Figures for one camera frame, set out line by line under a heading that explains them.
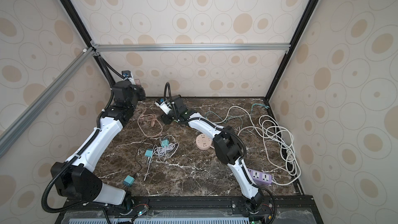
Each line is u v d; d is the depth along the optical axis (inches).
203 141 37.1
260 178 31.3
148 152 35.6
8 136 20.0
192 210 28.7
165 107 31.3
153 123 38.5
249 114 42.9
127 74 25.2
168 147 36.3
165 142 36.3
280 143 38.3
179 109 28.5
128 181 31.4
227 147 22.1
